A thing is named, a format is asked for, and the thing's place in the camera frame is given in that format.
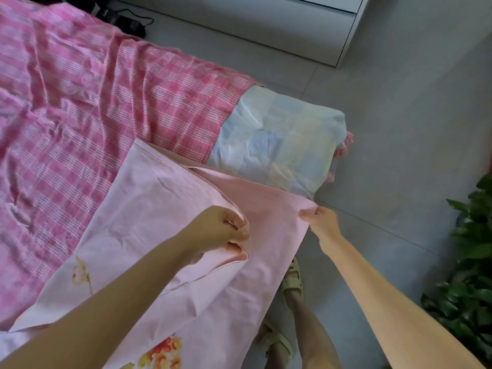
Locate person's leg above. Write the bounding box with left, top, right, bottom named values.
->
left=264, top=343, right=293, bottom=369
left=288, top=292, right=344, bottom=369

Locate person's right leg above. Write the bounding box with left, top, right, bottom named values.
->
left=288, top=292, right=344, bottom=369

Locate white wardrobe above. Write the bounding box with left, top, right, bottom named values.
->
left=108, top=0, right=373, bottom=68

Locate person's left leg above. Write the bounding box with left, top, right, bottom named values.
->
left=264, top=343, right=293, bottom=369

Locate person's left hand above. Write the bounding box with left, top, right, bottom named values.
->
left=179, top=204, right=253, bottom=263

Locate person's right hand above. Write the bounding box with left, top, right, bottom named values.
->
left=297, top=204, right=346, bottom=256

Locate black white standing device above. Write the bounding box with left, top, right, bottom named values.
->
left=83, top=0, right=149, bottom=40

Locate pink gingham sheet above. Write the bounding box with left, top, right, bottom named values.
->
left=0, top=0, right=264, bottom=332

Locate pink fringed bed skirt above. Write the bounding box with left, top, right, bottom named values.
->
left=329, top=131, right=355, bottom=183

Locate olive sandal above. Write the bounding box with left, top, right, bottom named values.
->
left=254, top=319, right=298, bottom=363
left=280, top=257, right=305, bottom=306

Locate person's left forearm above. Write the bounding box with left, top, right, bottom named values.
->
left=0, top=234, right=204, bottom=369

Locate green leafy plant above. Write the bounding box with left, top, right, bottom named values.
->
left=420, top=171, right=492, bottom=369

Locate white bed sheet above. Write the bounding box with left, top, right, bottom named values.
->
left=205, top=85, right=349, bottom=201

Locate person's right forearm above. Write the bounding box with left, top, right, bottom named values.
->
left=319, top=236, right=485, bottom=369

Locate thin black cable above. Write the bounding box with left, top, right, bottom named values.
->
left=115, top=5, right=156, bottom=29

